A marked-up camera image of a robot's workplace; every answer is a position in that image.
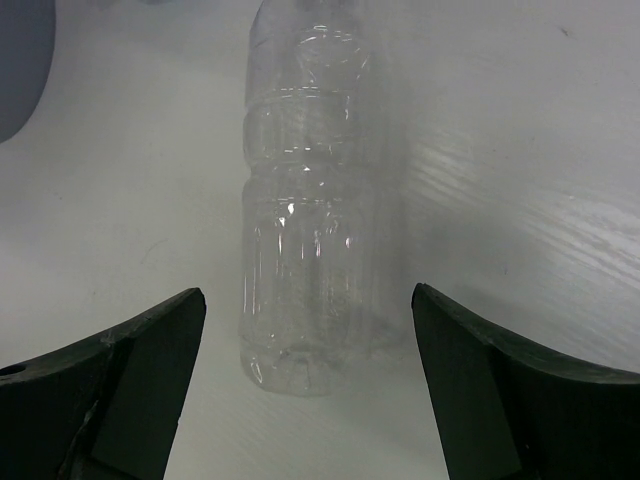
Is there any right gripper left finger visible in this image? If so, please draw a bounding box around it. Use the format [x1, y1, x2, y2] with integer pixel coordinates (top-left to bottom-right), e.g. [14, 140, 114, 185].
[1, 288, 206, 479]

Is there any clear ribbed bottle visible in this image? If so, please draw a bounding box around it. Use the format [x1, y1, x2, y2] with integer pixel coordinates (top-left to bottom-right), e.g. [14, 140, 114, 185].
[239, 1, 389, 397]

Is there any white round bin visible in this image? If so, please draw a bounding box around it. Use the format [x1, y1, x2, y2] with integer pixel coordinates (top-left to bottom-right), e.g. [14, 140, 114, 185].
[0, 0, 56, 142]

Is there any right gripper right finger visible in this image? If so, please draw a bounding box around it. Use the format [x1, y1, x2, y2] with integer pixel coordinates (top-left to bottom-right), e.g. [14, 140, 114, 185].
[411, 284, 639, 480]

